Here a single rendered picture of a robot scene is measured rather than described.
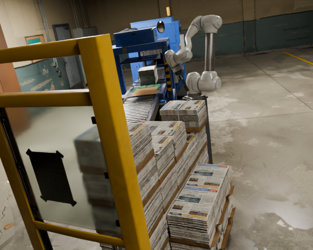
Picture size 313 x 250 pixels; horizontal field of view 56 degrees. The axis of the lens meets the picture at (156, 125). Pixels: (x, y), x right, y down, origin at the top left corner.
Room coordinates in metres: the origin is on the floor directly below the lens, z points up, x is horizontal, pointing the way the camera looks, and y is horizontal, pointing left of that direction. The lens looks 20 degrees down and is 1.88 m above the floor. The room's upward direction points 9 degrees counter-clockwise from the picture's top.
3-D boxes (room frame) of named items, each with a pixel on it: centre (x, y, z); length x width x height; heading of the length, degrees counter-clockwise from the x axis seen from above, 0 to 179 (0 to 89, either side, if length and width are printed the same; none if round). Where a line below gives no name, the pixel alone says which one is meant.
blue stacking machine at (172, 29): (7.46, -0.37, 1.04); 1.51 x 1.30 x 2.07; 171
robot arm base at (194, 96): (3.17, -0.46, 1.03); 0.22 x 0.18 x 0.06; 25
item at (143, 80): (5.34, 0.01, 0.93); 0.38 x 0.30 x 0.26; 171
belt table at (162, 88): (4.78, 0.09, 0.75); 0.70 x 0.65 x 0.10; 171
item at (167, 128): (2.20, 0.01, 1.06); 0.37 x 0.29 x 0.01; 65
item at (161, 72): (5.90, -0.08, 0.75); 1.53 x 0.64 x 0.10; 171
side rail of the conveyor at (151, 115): (3.73, 0.00, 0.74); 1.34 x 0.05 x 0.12; 171
